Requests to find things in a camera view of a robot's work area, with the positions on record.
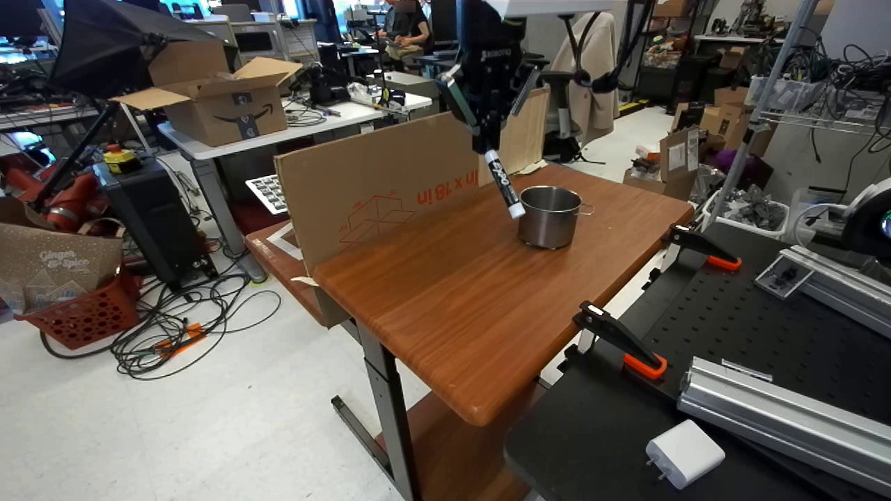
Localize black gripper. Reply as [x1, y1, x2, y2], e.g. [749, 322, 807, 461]
[437, 36, 543, 155]

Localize black marker with white label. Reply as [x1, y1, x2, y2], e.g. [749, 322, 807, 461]
[482, 146, 529, 223]

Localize small silver metal pot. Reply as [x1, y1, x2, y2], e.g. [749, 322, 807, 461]
[515, 184, 585, 253]

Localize tan cloth on stand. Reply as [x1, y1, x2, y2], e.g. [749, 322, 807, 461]
[543, 7, 621, 144]

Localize seated person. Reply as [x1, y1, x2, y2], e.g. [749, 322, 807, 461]
[383, 0, 434, 53]

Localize brown cardboard sheet with print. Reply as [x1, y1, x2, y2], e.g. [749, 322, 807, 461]
[274, 110, 489, 278]

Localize stacked brown cardboard boxes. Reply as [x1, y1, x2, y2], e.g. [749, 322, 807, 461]
[654, 82, 759, 181]

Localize grey work table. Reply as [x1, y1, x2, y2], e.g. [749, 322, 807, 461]
[154, 93, 394, 280]

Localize checker calibration board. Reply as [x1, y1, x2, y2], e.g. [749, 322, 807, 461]
[242, 170, 294, 219]

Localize open brown cardboard box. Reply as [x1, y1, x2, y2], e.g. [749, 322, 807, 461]
[111, 39, 306, 149]

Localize black metal table leg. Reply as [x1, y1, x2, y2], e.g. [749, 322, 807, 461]
[330, 316, 426, 501]

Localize black box with emergency button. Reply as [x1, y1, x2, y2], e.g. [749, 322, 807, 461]
[90, 142, 209, 285]

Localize black perforated breadboard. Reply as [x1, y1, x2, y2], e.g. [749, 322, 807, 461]
[505, 219, 891, 501]

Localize black photo umbrella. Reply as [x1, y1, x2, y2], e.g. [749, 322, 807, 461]
[47, 0, 219, 100]

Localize white power adapter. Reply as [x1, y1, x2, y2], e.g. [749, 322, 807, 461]
[645, 418, 731, 493]

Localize red plastic crate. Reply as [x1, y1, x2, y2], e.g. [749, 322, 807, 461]
[21, 273, 146, 354]

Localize brown paper bag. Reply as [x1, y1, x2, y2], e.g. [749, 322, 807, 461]
[0, 219, 127, 316]

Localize orange handled black clamp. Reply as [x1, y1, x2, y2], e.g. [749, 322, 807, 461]
[668, 223, 748, 276]
[572, 299, 671, 384]

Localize black floor cables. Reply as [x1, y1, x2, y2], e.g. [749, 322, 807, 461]
[38, 267, 288, 384]

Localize long silver aluminium extrusion rail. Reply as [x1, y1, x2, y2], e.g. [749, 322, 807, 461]
[752, 242, 891, 343]

